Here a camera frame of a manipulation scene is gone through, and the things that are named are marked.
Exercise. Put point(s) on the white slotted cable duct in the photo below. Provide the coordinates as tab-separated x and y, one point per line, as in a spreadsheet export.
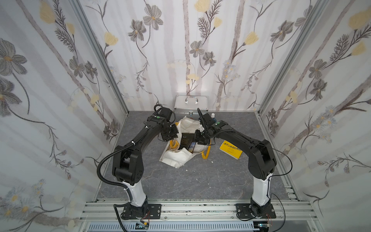
182	226

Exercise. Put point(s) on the small blue white bottle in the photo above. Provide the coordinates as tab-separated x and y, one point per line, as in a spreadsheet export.
213	116

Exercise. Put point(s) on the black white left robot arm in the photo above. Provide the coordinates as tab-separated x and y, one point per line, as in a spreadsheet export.
128	167

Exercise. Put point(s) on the Animal Farm blue book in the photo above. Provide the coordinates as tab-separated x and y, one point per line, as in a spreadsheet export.
191	147

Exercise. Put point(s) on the silver aluminium case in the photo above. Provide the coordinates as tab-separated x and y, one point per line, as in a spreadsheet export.
188	104

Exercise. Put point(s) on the left green circuit board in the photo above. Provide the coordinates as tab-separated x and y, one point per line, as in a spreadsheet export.
142	226

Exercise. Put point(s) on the yellow paperback book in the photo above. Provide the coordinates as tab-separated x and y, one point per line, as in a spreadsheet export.
230	150

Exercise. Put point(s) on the aluminium frame rail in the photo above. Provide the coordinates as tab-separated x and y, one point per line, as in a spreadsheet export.
200	210

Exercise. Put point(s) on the white canvas bag yellow handles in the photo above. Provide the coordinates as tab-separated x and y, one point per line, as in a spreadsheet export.
176	158

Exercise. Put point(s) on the green circuit board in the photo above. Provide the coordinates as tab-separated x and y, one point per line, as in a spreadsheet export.
142	226
261	226

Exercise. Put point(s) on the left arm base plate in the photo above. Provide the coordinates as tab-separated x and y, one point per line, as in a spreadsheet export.
148	211

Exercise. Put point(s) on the right green circuit board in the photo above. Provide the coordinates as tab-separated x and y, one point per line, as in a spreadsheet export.
261	226

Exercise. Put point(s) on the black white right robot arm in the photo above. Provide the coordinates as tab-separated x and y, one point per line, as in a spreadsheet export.
261	158

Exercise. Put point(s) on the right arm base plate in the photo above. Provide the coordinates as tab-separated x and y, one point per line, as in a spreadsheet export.
254	211

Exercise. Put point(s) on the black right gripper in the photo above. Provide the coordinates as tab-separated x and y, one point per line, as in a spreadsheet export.
201	135

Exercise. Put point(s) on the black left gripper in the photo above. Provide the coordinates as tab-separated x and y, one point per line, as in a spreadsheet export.
169	132

